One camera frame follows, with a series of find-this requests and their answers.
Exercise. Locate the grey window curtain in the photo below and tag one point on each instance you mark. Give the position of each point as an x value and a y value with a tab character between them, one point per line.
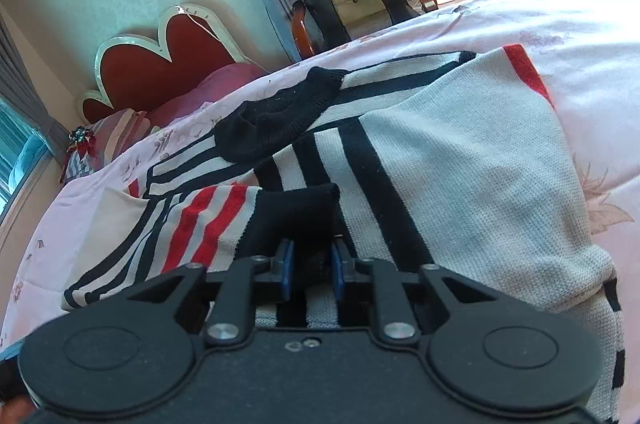
25	74

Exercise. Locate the pink floral bedsheet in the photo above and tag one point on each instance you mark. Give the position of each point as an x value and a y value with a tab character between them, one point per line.
575	29

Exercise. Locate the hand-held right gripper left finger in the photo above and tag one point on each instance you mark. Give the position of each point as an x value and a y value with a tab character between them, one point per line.
286	271

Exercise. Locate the side window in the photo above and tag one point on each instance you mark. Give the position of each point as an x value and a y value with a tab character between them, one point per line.
20	159

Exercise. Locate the magenta pillow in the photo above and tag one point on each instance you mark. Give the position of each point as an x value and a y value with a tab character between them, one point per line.
210	94

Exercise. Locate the red flower decoration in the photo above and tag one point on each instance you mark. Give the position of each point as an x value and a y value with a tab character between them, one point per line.
82	139

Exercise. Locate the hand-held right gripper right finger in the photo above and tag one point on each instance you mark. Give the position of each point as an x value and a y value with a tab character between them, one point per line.
339	273

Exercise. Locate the striped pillow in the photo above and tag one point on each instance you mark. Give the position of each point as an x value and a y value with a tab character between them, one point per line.
115	139

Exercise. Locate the red heart-shaped headboard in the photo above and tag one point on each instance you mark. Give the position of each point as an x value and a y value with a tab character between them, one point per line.
160	64

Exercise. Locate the striped knit sweater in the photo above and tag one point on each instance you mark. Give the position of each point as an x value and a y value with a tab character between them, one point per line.
450	154

